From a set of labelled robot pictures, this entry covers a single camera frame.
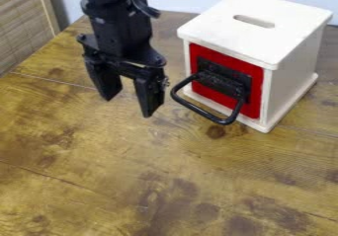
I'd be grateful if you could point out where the red drawer front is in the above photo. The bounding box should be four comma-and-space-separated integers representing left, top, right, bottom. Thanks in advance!
188, 43, 264, 118

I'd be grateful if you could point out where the white wooden box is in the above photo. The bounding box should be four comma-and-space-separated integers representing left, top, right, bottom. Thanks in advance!
176, 0, 332, 132

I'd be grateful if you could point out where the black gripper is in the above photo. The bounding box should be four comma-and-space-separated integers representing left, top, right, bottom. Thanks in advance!
77, 7, 169, 118

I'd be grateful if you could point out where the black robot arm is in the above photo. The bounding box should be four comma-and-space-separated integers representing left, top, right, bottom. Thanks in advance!
76, 0, 168, 118

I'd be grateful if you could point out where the black metal drawer handle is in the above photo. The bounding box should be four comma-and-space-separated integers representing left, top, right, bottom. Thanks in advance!
169, 56, 252, 125

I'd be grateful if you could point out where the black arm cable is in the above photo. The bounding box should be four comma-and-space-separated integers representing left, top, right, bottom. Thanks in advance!
129, 0, 162, 20

